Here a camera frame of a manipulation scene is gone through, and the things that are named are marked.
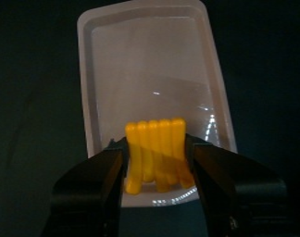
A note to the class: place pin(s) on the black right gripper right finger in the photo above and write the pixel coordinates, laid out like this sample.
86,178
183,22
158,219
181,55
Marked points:
238,197

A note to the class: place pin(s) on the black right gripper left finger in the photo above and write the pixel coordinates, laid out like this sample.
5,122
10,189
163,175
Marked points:
88,191

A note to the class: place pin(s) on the yellow toy fries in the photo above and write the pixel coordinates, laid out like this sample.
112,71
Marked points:
157,148

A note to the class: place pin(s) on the pink rectangular plate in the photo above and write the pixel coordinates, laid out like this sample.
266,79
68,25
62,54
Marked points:
152,68

